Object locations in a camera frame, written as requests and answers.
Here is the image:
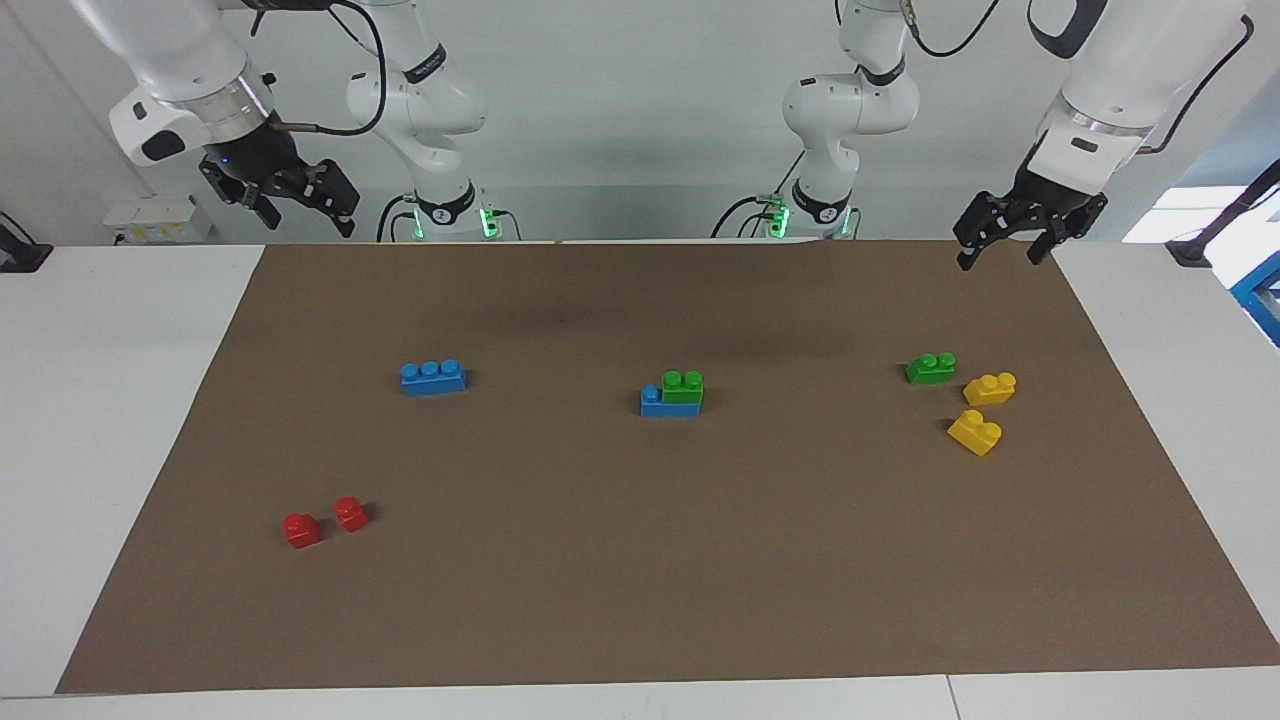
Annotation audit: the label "black left base cables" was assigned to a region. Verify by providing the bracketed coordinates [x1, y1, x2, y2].
[710, 150, 807, 240]

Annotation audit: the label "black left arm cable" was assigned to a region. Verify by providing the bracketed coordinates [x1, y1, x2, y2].
[903, 0, 1256, 156]

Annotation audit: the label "black base cables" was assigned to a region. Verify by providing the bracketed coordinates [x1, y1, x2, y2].
[375, 192, 414, 244]
[710, 150, 807, 240]

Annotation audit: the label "black clamp with rod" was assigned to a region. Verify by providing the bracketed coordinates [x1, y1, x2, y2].
[1168, 158, 1280, 267]

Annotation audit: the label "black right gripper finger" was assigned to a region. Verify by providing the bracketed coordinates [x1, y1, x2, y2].
[198, 162, 283, 232]
[296, 158, 362, 240]

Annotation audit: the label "blue three-stud toy brick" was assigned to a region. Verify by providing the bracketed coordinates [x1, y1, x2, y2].
[400, 359, 469, 397]
[640, 383, 704, 418]

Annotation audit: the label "brown table mat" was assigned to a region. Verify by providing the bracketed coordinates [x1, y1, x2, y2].
[55, 240, 1280, 694]

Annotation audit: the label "small black table clamp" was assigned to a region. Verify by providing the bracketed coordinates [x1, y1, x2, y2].
[0, 212, 53, 273]

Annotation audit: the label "white power strip box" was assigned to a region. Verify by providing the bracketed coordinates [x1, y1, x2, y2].
[103, 194, 217, 246]

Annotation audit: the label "black right base cables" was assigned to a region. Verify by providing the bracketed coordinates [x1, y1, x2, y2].
[375, 192, 414, 244]

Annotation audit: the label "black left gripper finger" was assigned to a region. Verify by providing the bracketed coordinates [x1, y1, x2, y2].
[951, 192, 1007, 274]
[1026, 222, 1068, 267]

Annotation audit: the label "white side desk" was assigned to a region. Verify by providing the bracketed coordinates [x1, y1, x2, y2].
[1122, 176, 1257, 245]

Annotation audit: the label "blue metal frame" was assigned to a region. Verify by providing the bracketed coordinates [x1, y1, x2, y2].
[1230, 250, 1280, 349]

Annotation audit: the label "yellow two-stud toy brick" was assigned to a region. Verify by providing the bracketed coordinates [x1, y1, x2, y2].
[963, 372, 1018, 407]
[946, 409, 1004, 458]

